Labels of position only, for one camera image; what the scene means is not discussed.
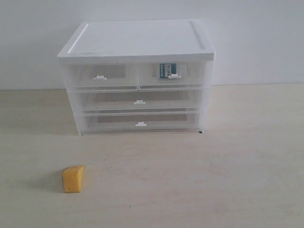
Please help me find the clear bottom wide drawer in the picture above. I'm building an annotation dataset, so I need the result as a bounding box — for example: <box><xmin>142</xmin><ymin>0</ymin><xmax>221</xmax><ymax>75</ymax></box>
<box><xmin>84</xmin><ymin>112</ymin><xmax>202</xmax><ymax>133</ymax></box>

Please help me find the white teal labelled bottle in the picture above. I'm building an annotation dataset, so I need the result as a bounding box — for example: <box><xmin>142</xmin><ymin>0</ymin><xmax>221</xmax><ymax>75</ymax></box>
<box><xmin>159</xmin><ymin>63</ymin><xmax>178</xmax><ymax>79</ymax></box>

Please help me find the white plastic drawer cabinet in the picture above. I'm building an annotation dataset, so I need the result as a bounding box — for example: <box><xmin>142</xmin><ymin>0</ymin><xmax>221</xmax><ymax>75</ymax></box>
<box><xmin>57</xmin><ymin>19</ymin><xmax>215</xmax><ymax>135</ymax></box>

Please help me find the clear wide drawer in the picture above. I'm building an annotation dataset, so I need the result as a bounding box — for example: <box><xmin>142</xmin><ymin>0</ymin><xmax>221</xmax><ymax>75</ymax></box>
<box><xmin>84</xmin><ymin>112</ymin><xmax>202</xmax><ymax>133</ymax></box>
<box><xmin>81</xmin><ymin>90</ymin><xmax>201</xmax><ymax>112</ymax></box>

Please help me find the yellow cheese wedge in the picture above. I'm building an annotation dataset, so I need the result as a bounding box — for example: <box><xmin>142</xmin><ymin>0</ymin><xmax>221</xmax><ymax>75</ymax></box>
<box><xmin>61</xmin><ymin>165</ymin><xmax>84</xmax><ymax>193</ymax></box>

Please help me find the clear middle wide drawer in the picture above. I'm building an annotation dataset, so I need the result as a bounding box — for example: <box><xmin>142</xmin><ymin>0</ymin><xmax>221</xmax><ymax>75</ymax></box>
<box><xmin>81</xmin><ymin>90</ymin><xmax>201</xmax><ymax>112</ymax></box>

